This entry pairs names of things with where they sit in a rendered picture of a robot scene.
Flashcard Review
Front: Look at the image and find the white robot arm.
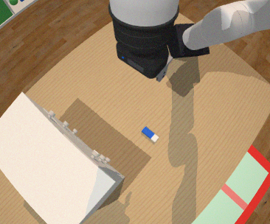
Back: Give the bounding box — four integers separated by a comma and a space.
182, 0, 270, 50

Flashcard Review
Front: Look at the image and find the blue and white eraser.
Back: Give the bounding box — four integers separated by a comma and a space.
142, 127, 159, 142

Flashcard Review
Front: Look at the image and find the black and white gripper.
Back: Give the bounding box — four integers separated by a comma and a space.
108, 0, 179, 82

